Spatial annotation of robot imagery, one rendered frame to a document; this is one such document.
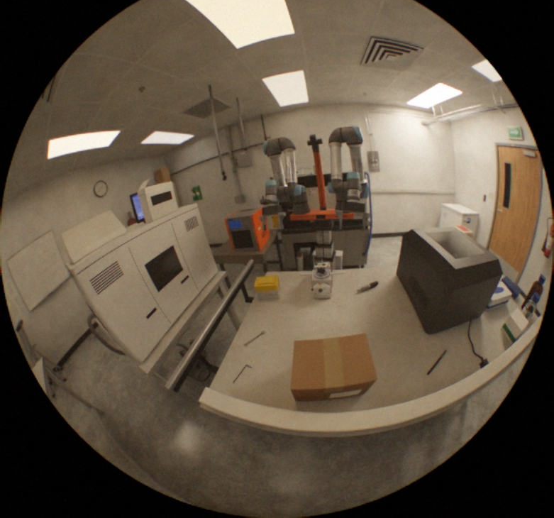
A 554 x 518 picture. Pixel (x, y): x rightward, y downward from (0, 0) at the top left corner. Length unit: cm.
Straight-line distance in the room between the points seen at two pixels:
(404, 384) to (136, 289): 111
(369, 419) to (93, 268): 99
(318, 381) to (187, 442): 149
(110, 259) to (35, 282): 313
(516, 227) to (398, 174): 265
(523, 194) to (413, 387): 338
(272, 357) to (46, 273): 367
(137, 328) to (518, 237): 438
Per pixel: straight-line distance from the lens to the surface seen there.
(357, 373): 49
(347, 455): 154
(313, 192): 222
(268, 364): 69
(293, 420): 52
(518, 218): 374
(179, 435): 185
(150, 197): 93
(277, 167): 136
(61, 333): 402
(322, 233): 142
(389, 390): 67
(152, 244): 90
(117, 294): 83
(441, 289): 71
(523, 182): 371
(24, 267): 385
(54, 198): 389
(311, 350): 52
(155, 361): 94
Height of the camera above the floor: 151
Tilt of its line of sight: 22 degrees down
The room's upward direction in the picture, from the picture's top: 10 degrees counter-clockwise
